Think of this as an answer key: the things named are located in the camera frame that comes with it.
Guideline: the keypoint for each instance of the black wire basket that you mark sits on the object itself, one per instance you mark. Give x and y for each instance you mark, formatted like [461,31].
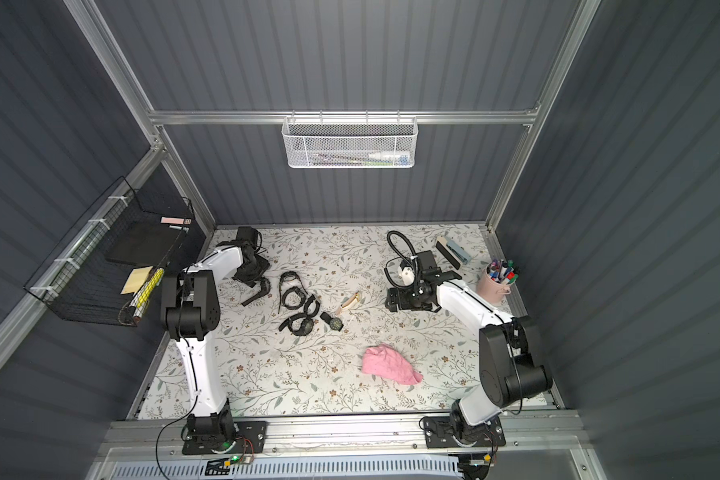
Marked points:
[112,268]

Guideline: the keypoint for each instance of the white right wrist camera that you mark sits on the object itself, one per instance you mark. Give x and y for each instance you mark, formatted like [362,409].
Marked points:
[407,276]

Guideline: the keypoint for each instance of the coloured markers bunch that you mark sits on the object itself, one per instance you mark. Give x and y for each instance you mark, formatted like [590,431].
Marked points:
[502,271]

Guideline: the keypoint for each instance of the green dial watch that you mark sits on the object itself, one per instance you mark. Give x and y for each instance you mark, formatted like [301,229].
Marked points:
[333,322]

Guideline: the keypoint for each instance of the black strap wristwatch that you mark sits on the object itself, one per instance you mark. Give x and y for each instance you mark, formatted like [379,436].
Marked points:
[264,288]

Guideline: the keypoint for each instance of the white wire basket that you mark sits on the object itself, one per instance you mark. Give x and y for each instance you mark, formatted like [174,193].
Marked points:
[360,145]

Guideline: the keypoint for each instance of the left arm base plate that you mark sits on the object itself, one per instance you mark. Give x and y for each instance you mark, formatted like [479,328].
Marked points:
[206,436]

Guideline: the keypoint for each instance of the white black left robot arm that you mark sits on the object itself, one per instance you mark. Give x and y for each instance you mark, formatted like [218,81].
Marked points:
[191,313]

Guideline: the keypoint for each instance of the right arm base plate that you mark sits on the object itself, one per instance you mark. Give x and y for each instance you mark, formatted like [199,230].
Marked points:
[444,432]

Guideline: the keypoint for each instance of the beige strap watch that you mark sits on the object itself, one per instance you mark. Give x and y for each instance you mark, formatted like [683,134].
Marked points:
[349,302]

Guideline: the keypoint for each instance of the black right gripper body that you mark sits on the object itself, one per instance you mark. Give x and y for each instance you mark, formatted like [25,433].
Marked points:
[405,300]

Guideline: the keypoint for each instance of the pink cloth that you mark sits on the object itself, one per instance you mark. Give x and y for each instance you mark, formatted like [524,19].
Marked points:
[387,363]

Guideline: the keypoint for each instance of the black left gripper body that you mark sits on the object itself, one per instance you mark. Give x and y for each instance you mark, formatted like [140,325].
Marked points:
[257,279]

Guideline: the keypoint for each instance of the black notebook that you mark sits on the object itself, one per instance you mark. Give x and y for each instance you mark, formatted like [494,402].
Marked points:
[144,244]

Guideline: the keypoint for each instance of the black watch lower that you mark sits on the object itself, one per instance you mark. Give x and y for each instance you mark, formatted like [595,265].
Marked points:
[302,323]

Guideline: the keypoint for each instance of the yellow sticky note pad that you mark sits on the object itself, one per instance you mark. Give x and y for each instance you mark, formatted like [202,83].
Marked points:
[136,280]

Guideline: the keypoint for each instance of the pink pen cup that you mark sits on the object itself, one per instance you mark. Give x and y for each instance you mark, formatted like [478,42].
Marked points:
[490,290]

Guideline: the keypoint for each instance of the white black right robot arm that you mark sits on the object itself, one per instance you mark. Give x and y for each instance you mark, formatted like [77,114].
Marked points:
[510,360]

